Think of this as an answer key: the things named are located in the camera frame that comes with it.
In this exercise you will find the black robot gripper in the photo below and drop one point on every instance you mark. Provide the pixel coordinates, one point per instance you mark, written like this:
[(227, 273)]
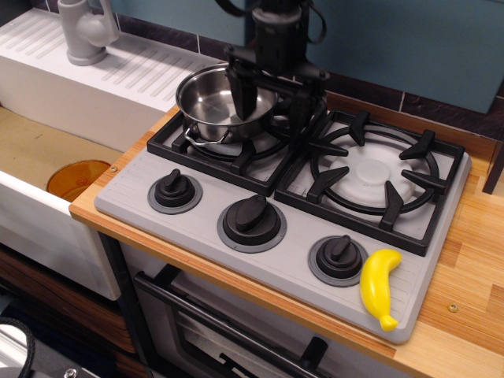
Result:
[(279, 50)]

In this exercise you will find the stainless steel pot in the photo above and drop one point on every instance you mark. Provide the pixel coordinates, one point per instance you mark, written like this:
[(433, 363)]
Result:
[(205, 99)]

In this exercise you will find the black left burner grate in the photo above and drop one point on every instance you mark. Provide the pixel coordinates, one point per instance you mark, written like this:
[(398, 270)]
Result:
[(256, 165)]

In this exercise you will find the black burner grate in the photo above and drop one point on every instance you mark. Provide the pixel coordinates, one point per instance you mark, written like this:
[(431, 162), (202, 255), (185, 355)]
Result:
[(256, 165), (390, 184)]

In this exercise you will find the black right burner grate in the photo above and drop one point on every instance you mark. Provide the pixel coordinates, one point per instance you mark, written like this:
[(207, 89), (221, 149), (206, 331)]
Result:
[(390, 184)]

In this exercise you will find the white right burner disc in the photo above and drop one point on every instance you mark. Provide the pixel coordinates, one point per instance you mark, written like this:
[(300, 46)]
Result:
[(370, 168)]

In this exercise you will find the black middle stove knob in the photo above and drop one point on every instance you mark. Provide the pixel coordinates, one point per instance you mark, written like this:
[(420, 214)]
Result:
[(252, 225)]

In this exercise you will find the black stove knob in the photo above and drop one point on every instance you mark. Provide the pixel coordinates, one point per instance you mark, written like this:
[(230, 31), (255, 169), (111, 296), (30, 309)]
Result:
[(252, 225), (337, 260), (175, 193)]

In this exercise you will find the black left stove knob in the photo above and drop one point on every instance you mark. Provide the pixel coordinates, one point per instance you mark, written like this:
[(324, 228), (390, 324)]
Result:
[(175, 193)]

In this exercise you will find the grey toy stove top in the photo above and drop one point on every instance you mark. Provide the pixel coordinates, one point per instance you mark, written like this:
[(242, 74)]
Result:
[(285, 267)]

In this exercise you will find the black right stove knob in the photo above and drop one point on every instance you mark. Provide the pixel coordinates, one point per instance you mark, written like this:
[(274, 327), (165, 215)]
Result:
[(337, 260)]

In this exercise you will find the grey toy faucet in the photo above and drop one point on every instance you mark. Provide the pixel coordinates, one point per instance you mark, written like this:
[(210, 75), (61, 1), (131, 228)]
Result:
[(87, 35)]

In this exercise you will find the yellow toy banana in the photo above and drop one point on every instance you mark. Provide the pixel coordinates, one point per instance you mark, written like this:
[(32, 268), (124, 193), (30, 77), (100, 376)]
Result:
[(375, 288)]

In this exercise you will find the white toy sink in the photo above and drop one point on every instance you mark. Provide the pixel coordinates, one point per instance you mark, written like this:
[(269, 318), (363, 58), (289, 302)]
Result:
[(54, 113)]

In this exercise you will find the orange sink drain plate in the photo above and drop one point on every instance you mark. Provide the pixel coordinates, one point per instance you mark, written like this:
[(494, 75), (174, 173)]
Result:
[(70, 181)]

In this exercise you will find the toy oven door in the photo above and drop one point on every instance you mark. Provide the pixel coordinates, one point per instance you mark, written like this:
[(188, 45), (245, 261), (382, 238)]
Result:
[(211, 332)]

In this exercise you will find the black oven door handle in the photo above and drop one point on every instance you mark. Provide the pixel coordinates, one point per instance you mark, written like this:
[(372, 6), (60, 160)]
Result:
[(305, 367)]

